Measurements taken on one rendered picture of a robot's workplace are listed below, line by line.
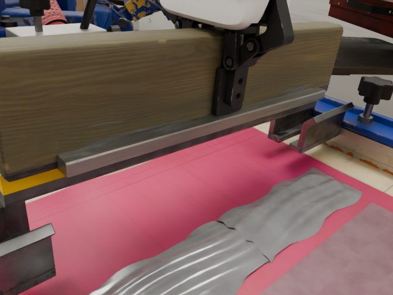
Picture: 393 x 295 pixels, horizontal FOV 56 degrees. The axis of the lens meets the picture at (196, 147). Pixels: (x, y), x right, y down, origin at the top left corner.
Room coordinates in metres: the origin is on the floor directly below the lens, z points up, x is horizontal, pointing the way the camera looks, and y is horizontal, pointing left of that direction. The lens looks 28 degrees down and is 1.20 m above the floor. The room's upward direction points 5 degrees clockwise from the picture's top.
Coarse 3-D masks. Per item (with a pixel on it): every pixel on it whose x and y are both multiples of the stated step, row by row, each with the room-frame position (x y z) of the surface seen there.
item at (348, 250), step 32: (160, 160) 0.40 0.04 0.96; (192, 160) 0.41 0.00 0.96; (224, 160) 0.41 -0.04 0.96; (256, 160) 0.42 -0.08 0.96; (288, 160) 0.43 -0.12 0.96; (192, 192) 0.34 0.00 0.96; (224, 192) 0.34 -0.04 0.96; (256, 192) 0.35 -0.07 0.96; (224, 224) 0.29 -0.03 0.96; (352, 224) 0.31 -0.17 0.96; (384, 224) 0.31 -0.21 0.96; (288, 256) 0.25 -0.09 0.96; (320, 256) 0.26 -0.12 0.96; (352, 256) 0.26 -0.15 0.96; (384, 256) 0.26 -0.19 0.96; (320, 288) 0.22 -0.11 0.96; (352, 288) 0.22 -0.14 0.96; (384, 288) 0.23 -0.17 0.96
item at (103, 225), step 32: (64, 192) 0.32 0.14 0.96; (96, 192) 0.32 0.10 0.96; (128, 192) 0.33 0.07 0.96; (160, 192) 0.33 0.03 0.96; (32, 224) 0.26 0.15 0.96; (64, 224) 0.27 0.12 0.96; (96, 224) 0.27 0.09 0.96; (128, 224) 0.27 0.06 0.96; (160, 224) 0.28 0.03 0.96; (192, 224) 0.28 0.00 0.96; (64, 256) 0.23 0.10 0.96; (96, 256) 0.23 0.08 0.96; (128, 256) 0.23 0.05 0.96; (32, 288) 0.19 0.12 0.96; (64, 288) 0.19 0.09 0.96; (96, 288) 0.20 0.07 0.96; (256, 288) 0.21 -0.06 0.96; (288, 288) 0.22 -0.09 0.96
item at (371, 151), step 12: (348, 132) 0.47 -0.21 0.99; (324, 144) 0.49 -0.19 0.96; (336, 144) 0.48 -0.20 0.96; (348, 144) 0.47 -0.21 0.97; (360, 144) 0.45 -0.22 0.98; (372, 144) 0.44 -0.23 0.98; (384, 144) 0.44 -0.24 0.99; (360, 156) 0.45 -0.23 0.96; (372, 156) 0.44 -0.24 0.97; (384, 156) 0.43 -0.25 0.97; (384, 168) 0.43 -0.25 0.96
